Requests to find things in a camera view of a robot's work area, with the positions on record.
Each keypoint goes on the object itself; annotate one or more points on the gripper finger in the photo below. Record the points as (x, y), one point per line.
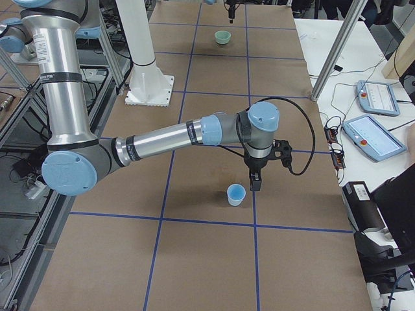
(255, 181)
(231, 13)

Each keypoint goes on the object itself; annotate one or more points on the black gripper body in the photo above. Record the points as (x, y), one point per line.
(255, 163)
(232, 7)

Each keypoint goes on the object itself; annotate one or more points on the light blue cup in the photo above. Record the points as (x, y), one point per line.
(235, 194)

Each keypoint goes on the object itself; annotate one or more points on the light green bowl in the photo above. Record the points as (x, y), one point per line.
(222, 37)

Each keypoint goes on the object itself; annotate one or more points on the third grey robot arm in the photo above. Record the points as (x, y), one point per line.
(17, 39)

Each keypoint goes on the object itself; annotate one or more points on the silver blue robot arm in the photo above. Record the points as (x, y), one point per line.
(211, 2)
(77, 158)

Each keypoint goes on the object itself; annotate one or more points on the black orange usb hub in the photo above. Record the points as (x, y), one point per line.
(335, 148)

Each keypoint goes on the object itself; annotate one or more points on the black box with label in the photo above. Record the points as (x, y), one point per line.
(361, 209)

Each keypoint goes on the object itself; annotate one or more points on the near teach pendant tablet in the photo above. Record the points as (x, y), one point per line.
(372, 138)

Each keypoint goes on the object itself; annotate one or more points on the teach pendant tablet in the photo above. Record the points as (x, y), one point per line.
(372, 138)
(377, 98)

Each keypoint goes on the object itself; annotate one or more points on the far teach pendant tablet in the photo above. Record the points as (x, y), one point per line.
(377, 98)

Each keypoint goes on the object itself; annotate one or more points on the wrist black camera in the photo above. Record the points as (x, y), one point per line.
(281, 150)

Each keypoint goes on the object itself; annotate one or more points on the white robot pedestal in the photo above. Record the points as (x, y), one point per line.
(148, 86)

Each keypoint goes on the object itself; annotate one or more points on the aluminium frame post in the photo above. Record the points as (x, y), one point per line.
(339, 43)

